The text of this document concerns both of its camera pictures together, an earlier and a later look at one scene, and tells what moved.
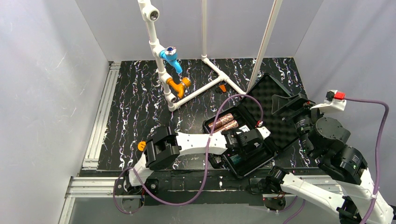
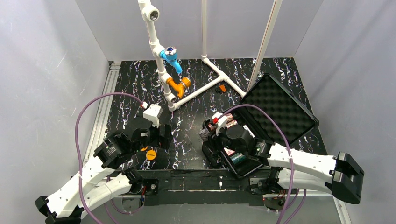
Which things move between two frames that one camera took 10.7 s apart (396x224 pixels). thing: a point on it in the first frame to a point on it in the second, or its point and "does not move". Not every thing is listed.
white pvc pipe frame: (151, 12) does not move
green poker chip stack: (236, 158) does not move
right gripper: (292, 109) to (211, 136)
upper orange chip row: (224, 119) does not move
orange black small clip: (222, 87) does not move
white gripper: (264, 132) to (152, 113)
